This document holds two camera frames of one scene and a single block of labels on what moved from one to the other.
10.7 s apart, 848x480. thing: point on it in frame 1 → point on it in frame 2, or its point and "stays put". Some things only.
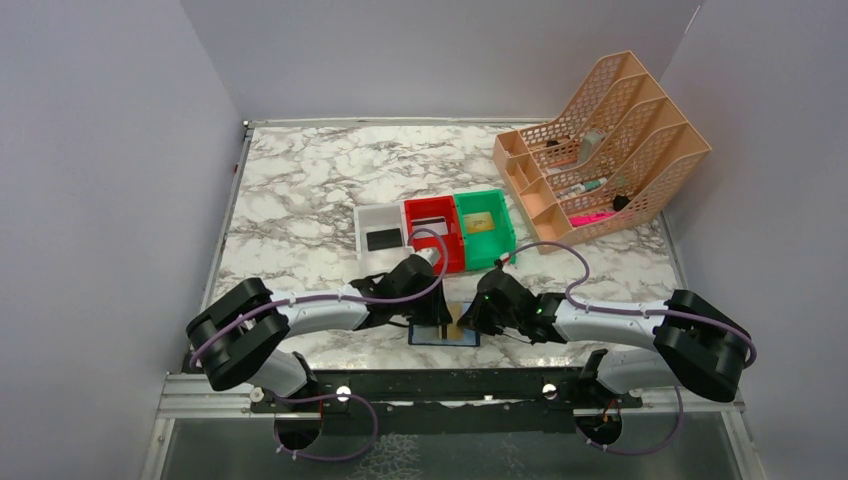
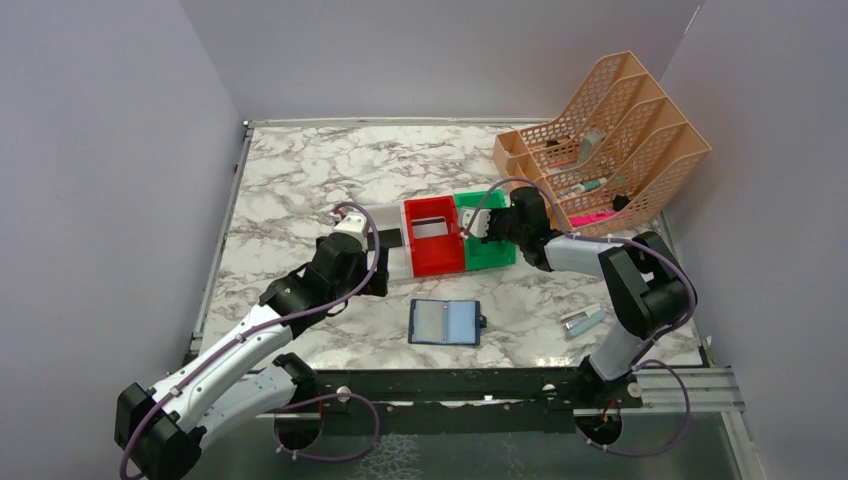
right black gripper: [481, 312] → [486, 227]
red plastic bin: [450, 246] stays put
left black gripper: [429, 304] → [377, 263]
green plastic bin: [486, 248] stays put
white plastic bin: [370, 219] stays put
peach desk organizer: [617, 155] stays put
